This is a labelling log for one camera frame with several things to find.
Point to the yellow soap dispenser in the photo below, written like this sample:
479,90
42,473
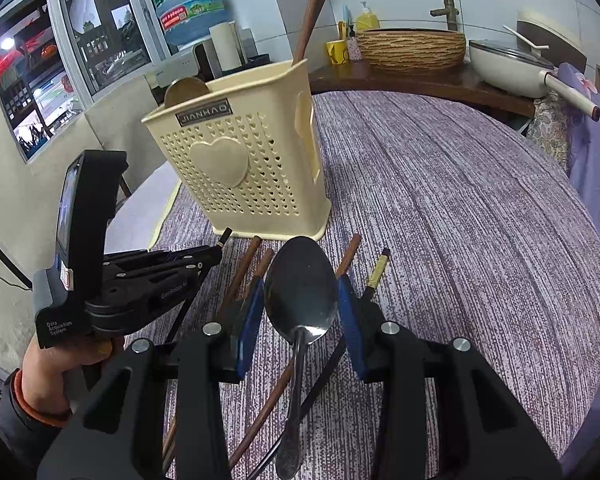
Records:
366,19

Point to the person's left hand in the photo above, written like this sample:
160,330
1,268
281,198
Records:
45,375

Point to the toothbrush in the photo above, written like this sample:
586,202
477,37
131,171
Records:
346,17

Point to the blue water jug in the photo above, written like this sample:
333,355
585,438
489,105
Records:
190,10

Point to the white cloth with yellow edge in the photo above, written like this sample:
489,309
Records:
140,210

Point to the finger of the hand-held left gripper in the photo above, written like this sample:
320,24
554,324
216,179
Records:
180,255
165,273

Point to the white paper roll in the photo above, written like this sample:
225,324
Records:
225,45

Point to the paisley cloth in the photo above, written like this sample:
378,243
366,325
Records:
545,130

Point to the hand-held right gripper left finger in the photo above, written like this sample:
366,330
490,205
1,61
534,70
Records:
250,330

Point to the woven pattern wash basin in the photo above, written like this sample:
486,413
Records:
410,50

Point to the white water dispenser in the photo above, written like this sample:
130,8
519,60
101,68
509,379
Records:
180,67

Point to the yellow cup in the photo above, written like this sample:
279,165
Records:
337,52

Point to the brown wooden counter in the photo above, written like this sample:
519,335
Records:
430,82

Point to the person's left forearm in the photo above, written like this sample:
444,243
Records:
20,435

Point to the cream pan with lid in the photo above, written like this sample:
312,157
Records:
500,75

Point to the sliding window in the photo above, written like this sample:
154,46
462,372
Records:
95,25

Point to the white ladle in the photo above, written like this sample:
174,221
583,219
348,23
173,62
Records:
525,37

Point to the cream and brown board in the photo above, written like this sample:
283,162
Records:
555,35

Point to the cream plastic utensil holder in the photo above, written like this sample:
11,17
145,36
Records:
280,160

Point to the purple striped tablecloth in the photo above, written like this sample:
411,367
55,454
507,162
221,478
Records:
455,235

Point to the bronze faucet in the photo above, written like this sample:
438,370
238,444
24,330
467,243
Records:
450,12

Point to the black chopstick with gold band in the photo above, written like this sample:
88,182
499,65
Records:
377,274
225,236

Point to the all metal spoon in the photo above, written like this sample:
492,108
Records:
300,290

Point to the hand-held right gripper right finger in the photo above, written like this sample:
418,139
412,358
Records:
352,330

